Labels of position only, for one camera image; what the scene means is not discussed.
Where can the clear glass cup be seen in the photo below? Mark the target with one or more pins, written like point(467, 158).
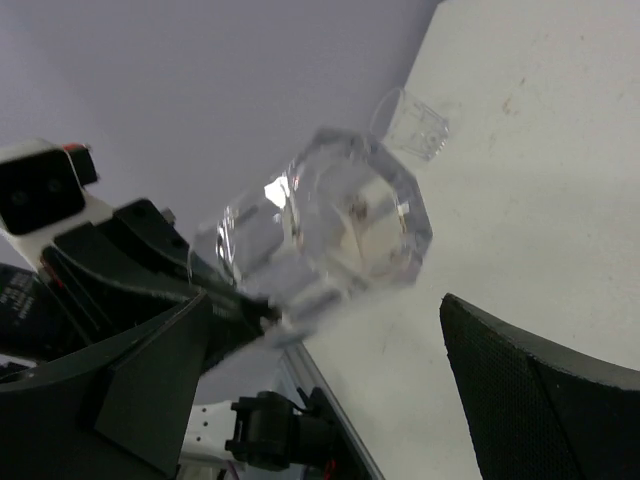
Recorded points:
point(344, 219)
point(403, 122)

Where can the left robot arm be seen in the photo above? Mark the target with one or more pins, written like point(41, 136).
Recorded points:
point(266, 431)

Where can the aluminium rail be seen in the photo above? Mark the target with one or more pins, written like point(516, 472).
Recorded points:
point(342, 451)

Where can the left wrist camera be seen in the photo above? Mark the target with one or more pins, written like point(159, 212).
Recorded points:
point(43, 194)

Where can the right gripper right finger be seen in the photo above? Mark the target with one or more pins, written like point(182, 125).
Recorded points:
point(536, 409)

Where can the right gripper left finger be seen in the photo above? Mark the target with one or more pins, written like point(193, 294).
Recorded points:
point(117, 409)

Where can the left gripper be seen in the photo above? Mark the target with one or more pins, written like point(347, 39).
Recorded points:
point(94, 279)

